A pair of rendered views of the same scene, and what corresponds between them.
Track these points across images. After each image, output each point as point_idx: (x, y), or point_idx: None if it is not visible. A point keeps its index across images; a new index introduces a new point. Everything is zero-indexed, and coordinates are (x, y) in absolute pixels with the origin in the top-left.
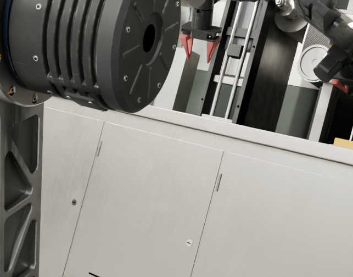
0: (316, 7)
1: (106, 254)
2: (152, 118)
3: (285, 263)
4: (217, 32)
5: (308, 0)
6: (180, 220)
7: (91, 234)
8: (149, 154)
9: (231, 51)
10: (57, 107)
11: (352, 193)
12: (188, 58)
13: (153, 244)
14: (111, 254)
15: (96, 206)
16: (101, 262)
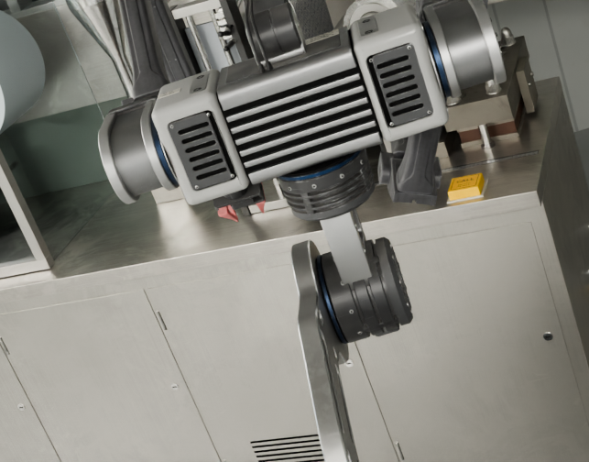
0: (421, 201)
1: (257, 416)
2: (211, 265)
3: (471, 333)
4: (259, 184)
5: (409, 198)
6: None
7: (223, 407)
8: (232, 300)
9: None
10: (65, 300)
11: (501, 237)
12: (237, 220)
13: (307, 382)
14: (263, 414)
15: (207, 378)
16: (257, 425)
